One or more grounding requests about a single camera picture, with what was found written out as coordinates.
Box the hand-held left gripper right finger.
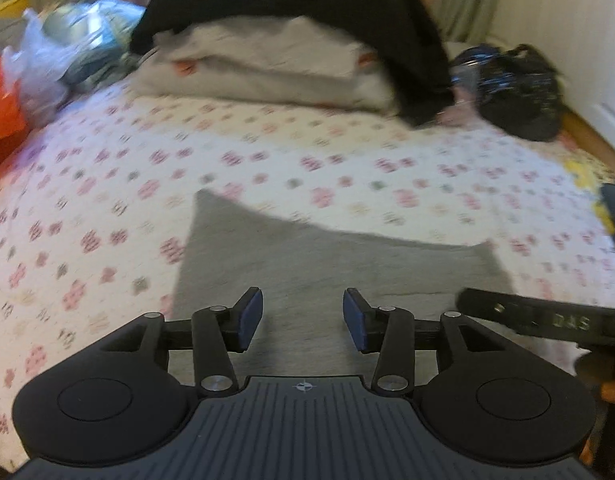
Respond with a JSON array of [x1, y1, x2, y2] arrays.
[[342, 288, 508, 395]]

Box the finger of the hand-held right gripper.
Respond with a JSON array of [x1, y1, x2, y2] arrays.
[[457, 287, 543, 338]]

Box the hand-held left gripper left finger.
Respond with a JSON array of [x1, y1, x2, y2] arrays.
[[94, 287, 264, 396]]

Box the grey pants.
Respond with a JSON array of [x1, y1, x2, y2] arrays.
[[172, 189, 516, 397]]

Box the person's right hand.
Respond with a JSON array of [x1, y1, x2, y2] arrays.
[[575, 350, 615, 404]]

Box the yellow dotted bag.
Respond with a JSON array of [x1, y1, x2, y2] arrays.
[[562, 157, 615, 237]]

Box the floral bed sheet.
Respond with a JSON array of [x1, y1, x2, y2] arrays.
[[0, 80, 615, 472]]

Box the clear bag with pink cloth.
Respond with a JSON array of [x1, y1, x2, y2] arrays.
[[437, 95, 484, 127]]

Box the black plastic bag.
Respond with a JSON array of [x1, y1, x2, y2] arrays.
[[450, 42, 564, 142]]

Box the folded beige blanket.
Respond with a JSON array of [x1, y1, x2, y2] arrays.
[[136, 55, 404, 115]]

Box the white floral pillow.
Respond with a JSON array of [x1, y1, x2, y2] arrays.
[[152, 15, 371, 82]]

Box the clear plastic bag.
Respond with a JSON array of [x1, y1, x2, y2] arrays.
[[40, 0, 149, 94]]

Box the orange plastic bag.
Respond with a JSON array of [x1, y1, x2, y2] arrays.
[[0, 50, 29, 177]]

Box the white plastic bag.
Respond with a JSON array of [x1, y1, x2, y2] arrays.
[[2, 7, 71, 129]]

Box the grey cloth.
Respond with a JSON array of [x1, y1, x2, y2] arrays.
[[0, 15, 29, 57]]

